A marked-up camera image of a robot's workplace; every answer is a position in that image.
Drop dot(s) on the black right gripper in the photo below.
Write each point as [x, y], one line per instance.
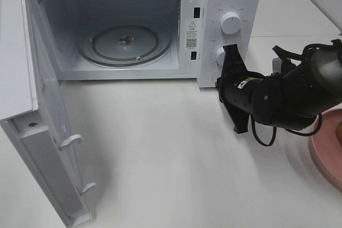
[240, 91]

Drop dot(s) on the pink round plate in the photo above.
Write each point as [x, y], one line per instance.
[325, 148]

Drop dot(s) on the toy hamburger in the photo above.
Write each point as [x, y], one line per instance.
[339, 131]

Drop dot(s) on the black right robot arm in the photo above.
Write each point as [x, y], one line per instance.
[308, 84]

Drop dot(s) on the lower white dial knob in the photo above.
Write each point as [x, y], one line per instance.
[220, 56]

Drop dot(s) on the white dial knob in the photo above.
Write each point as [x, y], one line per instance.
[230, 22]
[220, 56]

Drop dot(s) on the upper white dial knob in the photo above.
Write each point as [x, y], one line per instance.
[230, 22]

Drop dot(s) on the white warning label sticker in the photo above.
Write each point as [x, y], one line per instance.
[191, 34]

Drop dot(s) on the glass microwave turntable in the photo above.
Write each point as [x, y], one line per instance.
[124, 45]

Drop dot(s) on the white microwave oven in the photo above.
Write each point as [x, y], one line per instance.
[70, 19]

